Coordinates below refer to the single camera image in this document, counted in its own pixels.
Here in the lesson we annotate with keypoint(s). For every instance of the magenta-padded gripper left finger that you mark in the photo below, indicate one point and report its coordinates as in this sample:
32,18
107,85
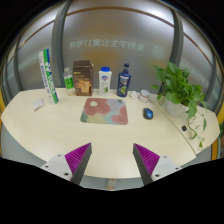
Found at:
77,156

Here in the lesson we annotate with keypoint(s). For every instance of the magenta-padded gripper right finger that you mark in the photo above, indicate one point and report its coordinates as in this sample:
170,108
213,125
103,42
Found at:
147,157

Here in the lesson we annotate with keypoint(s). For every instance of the blue computer mouse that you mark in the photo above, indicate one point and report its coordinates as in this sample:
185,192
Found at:
148,113

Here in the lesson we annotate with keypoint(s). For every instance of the floral print mouse pad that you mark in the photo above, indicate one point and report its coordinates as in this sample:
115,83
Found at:
105,111

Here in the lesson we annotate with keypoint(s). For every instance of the small black object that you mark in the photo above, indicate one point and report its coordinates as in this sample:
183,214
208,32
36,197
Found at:
184,128

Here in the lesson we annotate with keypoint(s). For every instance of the small round white jar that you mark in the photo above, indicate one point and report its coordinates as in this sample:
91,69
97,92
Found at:
143,96

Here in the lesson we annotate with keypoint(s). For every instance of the crumpled white tissue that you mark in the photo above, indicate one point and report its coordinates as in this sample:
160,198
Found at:
133,95

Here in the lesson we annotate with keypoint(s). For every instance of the small white packet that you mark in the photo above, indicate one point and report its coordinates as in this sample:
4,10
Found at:
38,104

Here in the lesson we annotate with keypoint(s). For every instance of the green plant in white pot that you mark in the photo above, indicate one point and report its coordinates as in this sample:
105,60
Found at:
178,90

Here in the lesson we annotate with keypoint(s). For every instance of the clear bottle with green label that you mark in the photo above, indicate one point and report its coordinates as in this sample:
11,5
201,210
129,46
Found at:
69,81

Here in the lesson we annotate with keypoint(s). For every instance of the dark blue pump bottle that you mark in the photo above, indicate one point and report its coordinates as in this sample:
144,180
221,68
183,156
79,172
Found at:
124,83

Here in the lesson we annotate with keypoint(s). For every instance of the white bottle with blue cap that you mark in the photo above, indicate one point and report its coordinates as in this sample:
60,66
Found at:
105,83

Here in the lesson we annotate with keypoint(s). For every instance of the brown carton box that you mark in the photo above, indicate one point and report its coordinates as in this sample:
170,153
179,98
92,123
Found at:
82,78

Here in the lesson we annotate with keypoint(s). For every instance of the white green shuttlecock tube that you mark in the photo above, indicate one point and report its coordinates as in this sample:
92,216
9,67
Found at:
48,76

